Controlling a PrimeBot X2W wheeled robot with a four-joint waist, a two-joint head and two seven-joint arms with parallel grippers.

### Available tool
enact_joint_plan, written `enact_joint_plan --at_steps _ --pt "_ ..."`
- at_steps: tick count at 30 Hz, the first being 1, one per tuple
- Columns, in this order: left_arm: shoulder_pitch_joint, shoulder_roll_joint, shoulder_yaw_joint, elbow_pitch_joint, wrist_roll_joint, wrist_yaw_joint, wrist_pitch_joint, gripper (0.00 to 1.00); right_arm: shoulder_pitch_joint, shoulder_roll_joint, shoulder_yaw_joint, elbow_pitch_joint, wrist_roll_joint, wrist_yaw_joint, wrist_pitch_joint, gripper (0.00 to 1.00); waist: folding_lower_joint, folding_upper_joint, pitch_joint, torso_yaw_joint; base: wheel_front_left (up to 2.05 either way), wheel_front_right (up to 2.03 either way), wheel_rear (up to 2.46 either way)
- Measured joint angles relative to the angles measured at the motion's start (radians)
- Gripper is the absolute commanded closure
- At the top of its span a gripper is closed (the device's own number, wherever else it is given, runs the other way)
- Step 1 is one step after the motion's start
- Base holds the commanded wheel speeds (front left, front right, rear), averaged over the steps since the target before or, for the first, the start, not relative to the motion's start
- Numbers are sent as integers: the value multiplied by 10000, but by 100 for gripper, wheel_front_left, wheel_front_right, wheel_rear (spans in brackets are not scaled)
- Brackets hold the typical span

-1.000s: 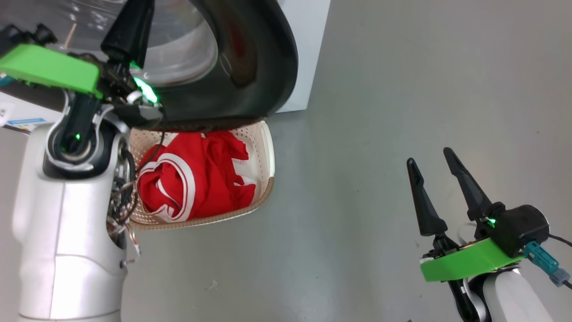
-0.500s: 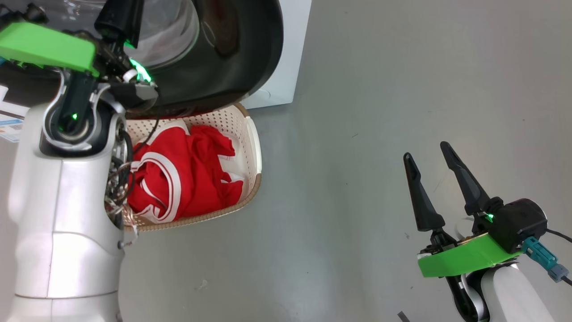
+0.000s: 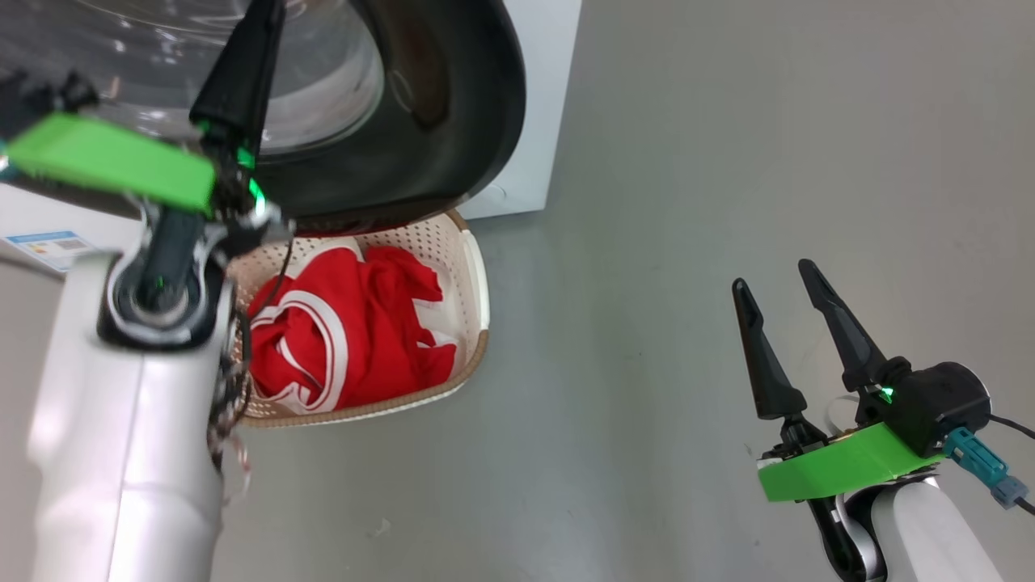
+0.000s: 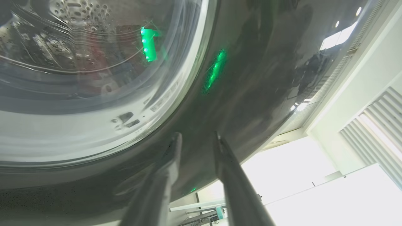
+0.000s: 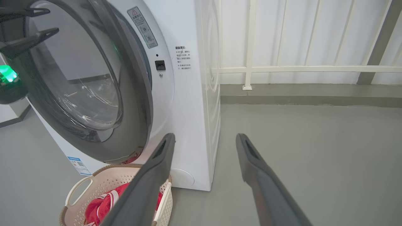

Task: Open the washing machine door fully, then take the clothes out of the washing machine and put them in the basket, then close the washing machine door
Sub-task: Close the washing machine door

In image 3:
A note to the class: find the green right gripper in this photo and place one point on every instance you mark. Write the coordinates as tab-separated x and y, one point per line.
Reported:
841	469

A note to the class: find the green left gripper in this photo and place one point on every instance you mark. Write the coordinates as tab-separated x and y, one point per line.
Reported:
113	162

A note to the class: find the black round glass washer door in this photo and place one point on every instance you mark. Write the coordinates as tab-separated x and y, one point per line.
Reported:
437	105

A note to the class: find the red white striped garment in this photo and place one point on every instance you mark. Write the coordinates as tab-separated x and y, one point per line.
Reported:
303	347

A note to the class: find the plain red garment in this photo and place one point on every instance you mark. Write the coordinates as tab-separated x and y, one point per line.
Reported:
396	323

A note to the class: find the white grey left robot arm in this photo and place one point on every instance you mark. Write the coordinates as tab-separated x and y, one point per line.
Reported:
121	436

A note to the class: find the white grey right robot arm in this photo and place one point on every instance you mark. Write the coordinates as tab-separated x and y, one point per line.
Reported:
922	533

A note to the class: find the white washing machine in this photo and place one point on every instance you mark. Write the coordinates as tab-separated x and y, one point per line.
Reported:
534	105

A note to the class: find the beige perforated laundry basket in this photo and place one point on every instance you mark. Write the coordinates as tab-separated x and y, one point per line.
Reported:
473	283

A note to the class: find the blue white energy label sticker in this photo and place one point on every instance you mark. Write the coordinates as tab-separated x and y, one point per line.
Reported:
48	246

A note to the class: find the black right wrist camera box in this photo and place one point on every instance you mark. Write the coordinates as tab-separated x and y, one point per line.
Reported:
938	400

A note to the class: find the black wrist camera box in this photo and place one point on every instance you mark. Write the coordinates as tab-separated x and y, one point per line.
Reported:
44	97
938	400

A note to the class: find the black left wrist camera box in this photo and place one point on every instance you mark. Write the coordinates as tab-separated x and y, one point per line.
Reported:
44	97

